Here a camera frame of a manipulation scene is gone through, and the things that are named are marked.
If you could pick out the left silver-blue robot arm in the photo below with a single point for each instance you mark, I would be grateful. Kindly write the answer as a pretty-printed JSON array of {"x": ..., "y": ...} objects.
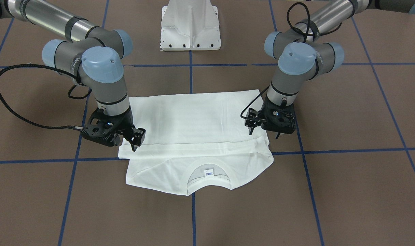
[{"x": 300, "y": 58}]

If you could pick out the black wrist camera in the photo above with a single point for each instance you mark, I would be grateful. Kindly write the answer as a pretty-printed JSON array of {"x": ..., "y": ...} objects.
[
  {"x": 101, "y": 131},
  {"x": 253, "y": 118}
]

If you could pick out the white long-sleeve printed shirt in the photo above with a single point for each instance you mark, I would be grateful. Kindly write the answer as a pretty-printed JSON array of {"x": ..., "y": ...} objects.
[{"x": 193, "y": 141}]

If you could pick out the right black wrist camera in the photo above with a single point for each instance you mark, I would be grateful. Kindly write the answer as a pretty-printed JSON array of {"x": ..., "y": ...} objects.
[{"x": 101, "y": 131}]

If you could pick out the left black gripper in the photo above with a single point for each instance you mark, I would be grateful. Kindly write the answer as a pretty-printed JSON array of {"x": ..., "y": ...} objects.
[{"x": 264, "y": 116}]

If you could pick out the white central mounting column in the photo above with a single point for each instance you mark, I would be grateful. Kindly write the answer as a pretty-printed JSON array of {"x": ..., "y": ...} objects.
[{"x": 190, "y": 25}]

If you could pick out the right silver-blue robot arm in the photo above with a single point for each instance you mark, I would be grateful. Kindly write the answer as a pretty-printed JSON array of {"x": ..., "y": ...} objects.
[{"x": 91, "y": 56}]

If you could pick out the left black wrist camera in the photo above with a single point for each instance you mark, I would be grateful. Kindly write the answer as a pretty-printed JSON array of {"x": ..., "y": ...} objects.
[{"x": 253, "y": 118}]

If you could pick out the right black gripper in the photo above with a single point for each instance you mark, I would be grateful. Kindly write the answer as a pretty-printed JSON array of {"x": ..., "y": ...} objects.
[{"x": 126, "y": 123}]

